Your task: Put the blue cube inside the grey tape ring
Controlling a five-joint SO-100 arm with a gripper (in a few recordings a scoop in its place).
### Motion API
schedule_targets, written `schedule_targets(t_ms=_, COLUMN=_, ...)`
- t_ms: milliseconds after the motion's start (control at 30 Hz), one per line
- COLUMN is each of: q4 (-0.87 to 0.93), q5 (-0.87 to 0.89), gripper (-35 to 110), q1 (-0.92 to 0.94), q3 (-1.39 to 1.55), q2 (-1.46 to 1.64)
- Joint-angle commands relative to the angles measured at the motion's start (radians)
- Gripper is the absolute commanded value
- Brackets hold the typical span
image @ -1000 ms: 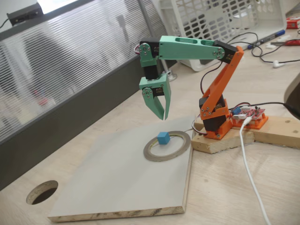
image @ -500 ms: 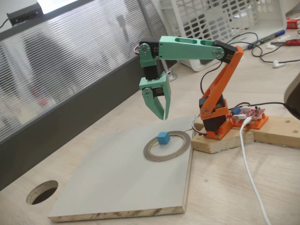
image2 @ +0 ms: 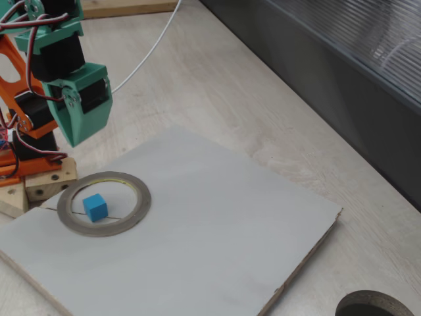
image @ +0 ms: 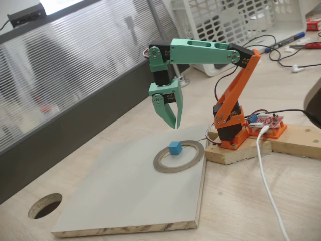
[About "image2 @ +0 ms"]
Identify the small blue cube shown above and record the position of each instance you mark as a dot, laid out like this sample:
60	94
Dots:
95	207

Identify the flat wooden strip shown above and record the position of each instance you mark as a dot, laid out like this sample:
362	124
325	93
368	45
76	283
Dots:
131	10

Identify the green gripper with servo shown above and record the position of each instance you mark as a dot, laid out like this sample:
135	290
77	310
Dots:
86	123

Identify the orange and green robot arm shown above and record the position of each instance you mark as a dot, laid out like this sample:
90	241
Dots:
56	59

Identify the ribbed translucent desk partition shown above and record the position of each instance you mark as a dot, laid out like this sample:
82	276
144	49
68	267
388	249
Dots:
329	66

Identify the red controller circuit board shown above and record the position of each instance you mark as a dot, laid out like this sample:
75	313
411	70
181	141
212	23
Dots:
4	140

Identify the light wooden base block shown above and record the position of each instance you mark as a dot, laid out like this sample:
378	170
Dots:
49	181

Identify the orange circuit board mount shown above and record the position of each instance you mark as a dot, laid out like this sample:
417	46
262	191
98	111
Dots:
6	171

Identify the white laminated chipboard panel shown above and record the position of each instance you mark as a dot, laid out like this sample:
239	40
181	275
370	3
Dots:
230	214

